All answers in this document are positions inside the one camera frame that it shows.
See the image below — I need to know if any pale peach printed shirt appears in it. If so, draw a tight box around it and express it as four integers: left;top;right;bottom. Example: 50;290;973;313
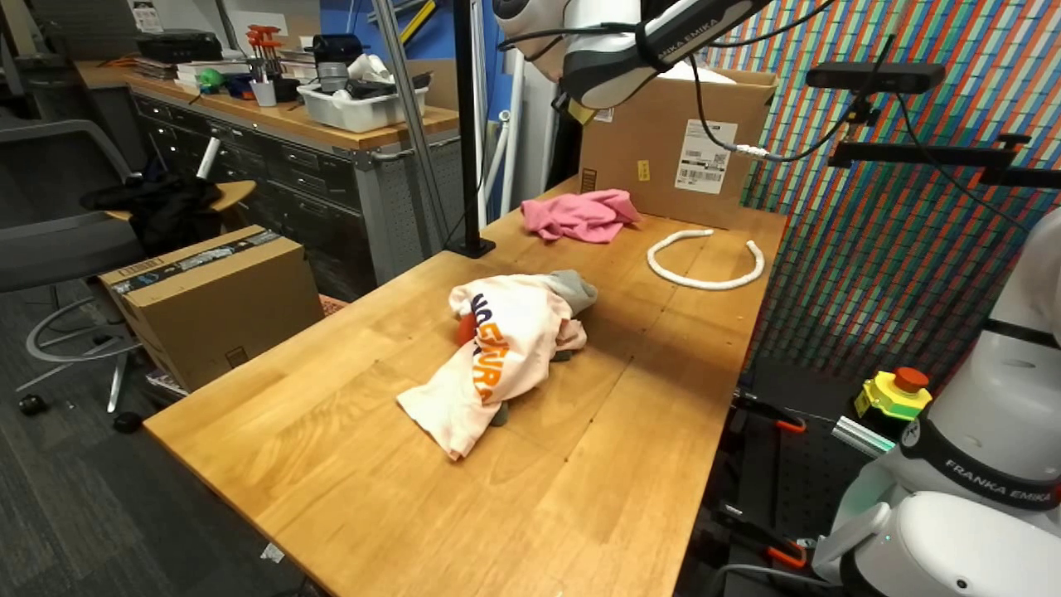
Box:
394;271;594;463

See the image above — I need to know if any pink cloth orange print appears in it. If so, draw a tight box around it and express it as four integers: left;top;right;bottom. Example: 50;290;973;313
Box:
517;184;642;250

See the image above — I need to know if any white rope loop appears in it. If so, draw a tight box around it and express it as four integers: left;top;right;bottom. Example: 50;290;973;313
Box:
642;224;768;294

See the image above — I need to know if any black pole stand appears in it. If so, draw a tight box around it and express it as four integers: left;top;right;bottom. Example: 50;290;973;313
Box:
445;0;500;263

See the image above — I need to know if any large cardboard box white label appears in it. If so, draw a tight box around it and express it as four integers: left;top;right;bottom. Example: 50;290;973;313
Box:
578;63;778;228

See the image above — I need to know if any silver tripod leg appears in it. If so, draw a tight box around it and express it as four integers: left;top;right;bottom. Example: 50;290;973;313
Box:
367;0;452;251

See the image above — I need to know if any white plastic bin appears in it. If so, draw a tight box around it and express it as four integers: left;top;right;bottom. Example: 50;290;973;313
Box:
297;77;431;136

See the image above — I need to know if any wooden top workbench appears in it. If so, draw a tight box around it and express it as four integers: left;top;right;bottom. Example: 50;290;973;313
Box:
76;60;461;302

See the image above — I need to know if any cardboard box black tape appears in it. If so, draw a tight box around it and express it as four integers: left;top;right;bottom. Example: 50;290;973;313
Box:
95;221;329;393

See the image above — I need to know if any round wooden side table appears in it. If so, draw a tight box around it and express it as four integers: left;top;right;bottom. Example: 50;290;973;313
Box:
102;180;260;224

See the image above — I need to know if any yellow red emergency stop button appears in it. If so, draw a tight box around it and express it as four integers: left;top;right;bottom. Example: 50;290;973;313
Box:
854;365;939;423

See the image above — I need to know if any black jacket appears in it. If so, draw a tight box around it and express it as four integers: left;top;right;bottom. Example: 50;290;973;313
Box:
84;171;228;260

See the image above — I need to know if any dark swivel chair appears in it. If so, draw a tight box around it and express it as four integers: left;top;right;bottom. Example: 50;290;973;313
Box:
0;112;153;293

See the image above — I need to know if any orange-handled black clamp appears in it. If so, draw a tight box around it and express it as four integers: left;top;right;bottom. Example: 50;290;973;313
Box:
707;518;816;578
725;393;809;440

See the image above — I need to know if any black bar camera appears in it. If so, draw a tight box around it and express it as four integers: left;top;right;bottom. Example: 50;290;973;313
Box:
804;60;948;97

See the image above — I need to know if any white hose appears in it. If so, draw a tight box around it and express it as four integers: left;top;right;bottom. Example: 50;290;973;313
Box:
10;294;147;399

